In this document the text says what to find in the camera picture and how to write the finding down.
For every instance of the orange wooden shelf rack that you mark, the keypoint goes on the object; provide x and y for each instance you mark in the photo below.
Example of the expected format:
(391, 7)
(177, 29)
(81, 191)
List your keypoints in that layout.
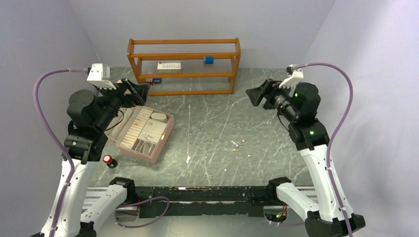
(144, 55)

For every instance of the red emergency stop button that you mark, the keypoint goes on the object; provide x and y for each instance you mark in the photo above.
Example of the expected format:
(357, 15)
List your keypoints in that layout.
(110, 161)

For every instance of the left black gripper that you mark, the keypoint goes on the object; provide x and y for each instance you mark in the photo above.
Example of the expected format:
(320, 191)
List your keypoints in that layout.
(137, 96)

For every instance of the pink jewelry box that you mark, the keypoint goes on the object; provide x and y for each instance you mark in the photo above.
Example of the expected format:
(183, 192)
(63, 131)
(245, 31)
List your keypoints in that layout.
(135, 134)

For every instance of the white red-print box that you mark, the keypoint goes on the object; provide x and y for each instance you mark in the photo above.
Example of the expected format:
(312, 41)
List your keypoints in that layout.
(169, 67)

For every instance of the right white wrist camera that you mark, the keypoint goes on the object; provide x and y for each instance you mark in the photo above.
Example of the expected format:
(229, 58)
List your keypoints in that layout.
(294, 77)

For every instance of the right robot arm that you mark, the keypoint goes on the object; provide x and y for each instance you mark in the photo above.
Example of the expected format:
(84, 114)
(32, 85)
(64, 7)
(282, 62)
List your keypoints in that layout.
(331, 214)

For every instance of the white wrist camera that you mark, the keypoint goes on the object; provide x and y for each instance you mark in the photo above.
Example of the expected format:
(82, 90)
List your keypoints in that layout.
(294, 77)
(99, 76)

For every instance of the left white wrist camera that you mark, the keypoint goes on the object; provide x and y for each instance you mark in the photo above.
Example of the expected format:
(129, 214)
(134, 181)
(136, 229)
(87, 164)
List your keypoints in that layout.
(99, 76)

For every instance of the gold pearl bangle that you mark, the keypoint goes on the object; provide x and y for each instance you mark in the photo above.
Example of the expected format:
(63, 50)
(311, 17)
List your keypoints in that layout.
(238, 144)

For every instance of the blue cube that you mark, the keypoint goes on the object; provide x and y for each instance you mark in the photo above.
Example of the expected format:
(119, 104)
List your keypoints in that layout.
(208, 60)

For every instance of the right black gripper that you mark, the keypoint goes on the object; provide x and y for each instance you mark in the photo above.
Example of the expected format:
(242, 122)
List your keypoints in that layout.
(271, 87)

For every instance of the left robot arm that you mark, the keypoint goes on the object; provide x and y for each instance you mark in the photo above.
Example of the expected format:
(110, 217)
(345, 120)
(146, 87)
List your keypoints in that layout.
(82, 152)

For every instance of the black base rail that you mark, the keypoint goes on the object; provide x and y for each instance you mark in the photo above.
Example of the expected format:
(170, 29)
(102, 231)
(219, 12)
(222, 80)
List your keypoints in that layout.
(252, 201)

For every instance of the beige watch pillow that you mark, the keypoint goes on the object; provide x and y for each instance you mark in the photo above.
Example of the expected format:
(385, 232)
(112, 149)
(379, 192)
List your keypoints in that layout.
(161, 117)

